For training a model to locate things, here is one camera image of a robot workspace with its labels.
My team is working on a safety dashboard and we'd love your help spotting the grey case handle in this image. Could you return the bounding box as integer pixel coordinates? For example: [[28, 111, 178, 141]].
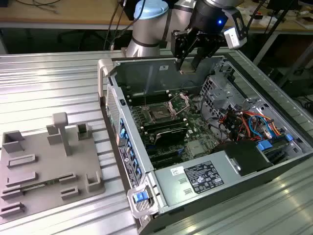
[[97, 58, 116, 98]]

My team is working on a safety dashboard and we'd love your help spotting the perforated metal drive cage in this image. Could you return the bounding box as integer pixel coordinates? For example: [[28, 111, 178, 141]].
[[199, 74, 246, 118]]

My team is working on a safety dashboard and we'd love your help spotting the grey handle with blue latch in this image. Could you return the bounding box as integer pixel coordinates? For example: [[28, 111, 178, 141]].
[[126, 185, 160, 219]]

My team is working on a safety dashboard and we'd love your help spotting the red black wire bundle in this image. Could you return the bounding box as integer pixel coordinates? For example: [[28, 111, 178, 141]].
[[218, 109, 245, 142]]

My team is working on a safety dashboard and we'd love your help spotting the white wrist camera with mount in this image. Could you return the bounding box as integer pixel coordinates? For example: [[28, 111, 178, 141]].
[[224, 7, 249, 51]]

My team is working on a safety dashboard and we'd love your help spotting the wooden desk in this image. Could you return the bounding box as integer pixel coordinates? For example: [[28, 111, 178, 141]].
[[0, 0, 313, 34]]

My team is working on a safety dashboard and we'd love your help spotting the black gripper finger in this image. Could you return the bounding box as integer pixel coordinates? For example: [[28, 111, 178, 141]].
[[192, 34, 224, 69], [170, 29, 196, 72]]

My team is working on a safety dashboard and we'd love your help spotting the silver chipset heat sink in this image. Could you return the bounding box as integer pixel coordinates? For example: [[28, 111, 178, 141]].
[[185, 141, 208, 158]]

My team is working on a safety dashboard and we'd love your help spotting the open grey PC case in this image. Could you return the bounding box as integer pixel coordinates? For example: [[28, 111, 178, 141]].
[[97, 54, 313, 235]]

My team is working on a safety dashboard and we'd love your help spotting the green motherboard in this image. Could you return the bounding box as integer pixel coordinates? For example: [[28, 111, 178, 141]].
[[127, 87, 222, 170]]

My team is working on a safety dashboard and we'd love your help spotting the CPU socket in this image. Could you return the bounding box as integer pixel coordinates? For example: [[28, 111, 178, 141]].
[[142, 102, 173, 123]]

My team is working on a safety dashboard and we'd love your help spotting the blue disk carrier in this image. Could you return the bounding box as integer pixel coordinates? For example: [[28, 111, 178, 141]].
[[256, 140, 274, 152]]

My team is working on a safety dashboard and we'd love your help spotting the silver topped CPU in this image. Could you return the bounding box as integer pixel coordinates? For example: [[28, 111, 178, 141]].
[[179, 65, 197, 74]]

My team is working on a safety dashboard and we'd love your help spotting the grey parts rack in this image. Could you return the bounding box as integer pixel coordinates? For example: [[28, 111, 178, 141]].
[[0, 112, 106, 219]]

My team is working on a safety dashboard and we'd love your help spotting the black expansion card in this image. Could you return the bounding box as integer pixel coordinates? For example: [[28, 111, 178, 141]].
[[153, 126, 189, 148]]

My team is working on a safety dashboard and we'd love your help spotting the grey power supply unit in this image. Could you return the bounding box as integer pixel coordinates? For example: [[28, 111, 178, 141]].
[[153, 149, 243, 208]]

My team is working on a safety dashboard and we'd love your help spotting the black office chair base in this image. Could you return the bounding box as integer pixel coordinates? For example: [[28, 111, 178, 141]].
[[57, 29, 108, 51]]

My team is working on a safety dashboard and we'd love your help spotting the orange wire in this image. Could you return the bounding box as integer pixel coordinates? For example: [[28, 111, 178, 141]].
[[241, 111, 286, 137]]

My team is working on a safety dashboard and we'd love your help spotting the green RAM stick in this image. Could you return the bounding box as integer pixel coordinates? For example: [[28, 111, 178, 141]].
[[21, 178, 61, 193]]

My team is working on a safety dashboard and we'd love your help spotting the installed RAM stick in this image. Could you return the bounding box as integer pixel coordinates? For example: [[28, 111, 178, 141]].
[[144, 119, 188, 135]]

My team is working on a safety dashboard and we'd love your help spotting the white box with black inlay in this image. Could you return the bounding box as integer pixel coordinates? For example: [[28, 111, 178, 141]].
[[248, 13, 266, 24]]

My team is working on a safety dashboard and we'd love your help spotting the blue wire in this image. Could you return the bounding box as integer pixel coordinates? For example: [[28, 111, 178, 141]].
[[248, 114, 273, 141]]

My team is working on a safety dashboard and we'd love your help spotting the black plastic air shroud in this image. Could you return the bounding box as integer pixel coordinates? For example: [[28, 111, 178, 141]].
[[212, 141, 274, 177]]

